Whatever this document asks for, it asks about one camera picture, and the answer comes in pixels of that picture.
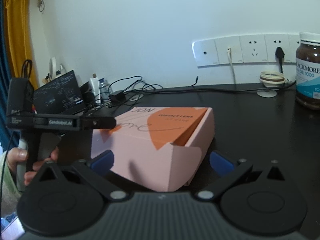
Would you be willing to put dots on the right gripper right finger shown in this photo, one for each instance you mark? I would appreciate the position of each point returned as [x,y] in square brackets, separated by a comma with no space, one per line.
[230,173]

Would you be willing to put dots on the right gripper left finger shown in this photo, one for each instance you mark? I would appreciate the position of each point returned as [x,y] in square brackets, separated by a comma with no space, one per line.
[93,173]

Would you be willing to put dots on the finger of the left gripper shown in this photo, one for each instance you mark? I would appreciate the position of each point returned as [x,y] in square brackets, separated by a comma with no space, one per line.
[98,122]

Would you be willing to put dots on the person left hand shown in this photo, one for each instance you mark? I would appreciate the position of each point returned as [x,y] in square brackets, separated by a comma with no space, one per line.
[17,155]

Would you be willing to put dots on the black laptop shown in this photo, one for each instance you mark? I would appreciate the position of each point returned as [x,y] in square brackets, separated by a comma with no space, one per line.
[60,96]

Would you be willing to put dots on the black power adapter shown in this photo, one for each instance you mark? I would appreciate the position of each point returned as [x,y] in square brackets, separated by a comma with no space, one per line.
[117,97]

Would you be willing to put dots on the clear small bottle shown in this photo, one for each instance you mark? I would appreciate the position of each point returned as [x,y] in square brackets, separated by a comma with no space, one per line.
[104,89]

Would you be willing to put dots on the white squeeze tube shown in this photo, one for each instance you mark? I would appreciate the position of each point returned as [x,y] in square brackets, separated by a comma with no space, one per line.
[94,84]

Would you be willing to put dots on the pink cardboard box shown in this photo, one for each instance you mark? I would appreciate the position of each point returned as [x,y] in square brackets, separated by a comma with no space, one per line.
[160,148]

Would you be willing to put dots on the round desk grommet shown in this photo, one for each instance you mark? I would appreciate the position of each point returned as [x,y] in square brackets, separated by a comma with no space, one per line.
[267,93]

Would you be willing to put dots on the beige tape roll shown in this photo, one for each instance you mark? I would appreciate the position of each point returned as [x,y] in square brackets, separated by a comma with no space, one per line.
[272,79]

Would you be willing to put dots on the yellow curtain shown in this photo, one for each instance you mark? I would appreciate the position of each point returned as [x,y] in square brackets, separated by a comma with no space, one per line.
[17,34]

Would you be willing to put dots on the brown supplement bottle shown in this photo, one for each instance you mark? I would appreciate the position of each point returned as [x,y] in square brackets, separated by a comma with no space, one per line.
[308,70]

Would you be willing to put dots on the white wall socket strip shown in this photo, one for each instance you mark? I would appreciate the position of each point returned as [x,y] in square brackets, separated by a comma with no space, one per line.
[258,48]

